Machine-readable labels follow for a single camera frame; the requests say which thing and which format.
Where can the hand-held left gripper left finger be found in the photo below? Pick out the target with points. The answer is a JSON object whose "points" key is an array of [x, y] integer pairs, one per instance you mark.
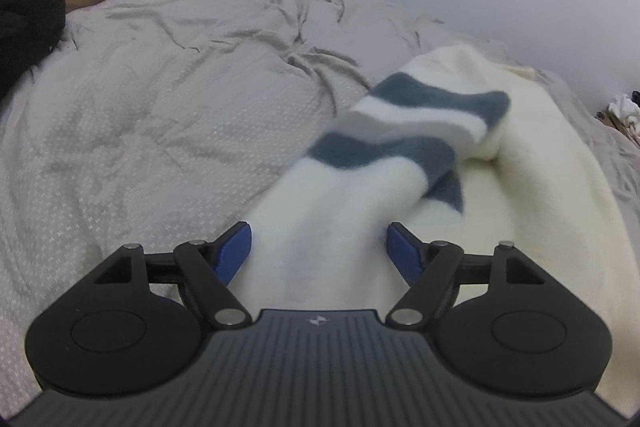
{"points": [[231, 252]]}

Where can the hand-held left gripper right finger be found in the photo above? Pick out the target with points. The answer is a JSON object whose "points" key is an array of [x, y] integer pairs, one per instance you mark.
{"points": [[406, 252]]}

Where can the white sweater with blue stripes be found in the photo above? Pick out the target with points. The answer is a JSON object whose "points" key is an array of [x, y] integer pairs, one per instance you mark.
{"points": [[350, 207]]}

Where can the pile of white clothes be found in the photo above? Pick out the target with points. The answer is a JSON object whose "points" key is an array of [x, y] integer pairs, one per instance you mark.
{"points": [[625, 109]]}

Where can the grey patterned duvet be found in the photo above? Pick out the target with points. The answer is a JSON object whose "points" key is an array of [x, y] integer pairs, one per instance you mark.
{"points": [[150, 117]]}

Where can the black cloth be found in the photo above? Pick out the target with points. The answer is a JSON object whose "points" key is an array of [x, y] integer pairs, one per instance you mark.
{"points": [[27, 17]]}

